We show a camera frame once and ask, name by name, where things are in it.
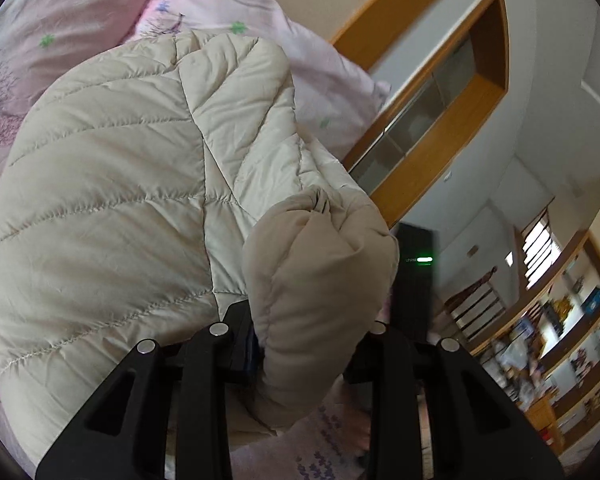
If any wooden stair railing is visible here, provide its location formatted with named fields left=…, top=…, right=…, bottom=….
left=444, top=265, right=507, bottom=343

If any cream quilted down jacket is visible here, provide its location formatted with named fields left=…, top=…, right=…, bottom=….
left=0, top=30, right=401, bottom=467

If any pale floral pillow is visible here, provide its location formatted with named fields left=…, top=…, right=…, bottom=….
left=132, top=0, right=393, bottom=163

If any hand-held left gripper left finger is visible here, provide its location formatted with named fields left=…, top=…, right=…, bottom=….
left=34, top=299, right=262, bottom=480

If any pink floral pillow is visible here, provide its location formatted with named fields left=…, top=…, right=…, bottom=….
left=0, top=0, right=173, bottom=196

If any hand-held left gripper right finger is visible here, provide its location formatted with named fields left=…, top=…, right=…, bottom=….
left=344, top=321, right=567, bottom=480

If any pink floral bedsheet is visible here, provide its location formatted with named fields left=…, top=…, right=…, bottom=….
left=0, top=332, right=373, bottom=480

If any window with blinds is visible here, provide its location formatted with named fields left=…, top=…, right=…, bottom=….
left=520, top=209, right=553, bottom=288

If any wooden wall shelf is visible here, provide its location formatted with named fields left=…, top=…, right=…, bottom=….
left=467, top=230, right=600, bottom=463

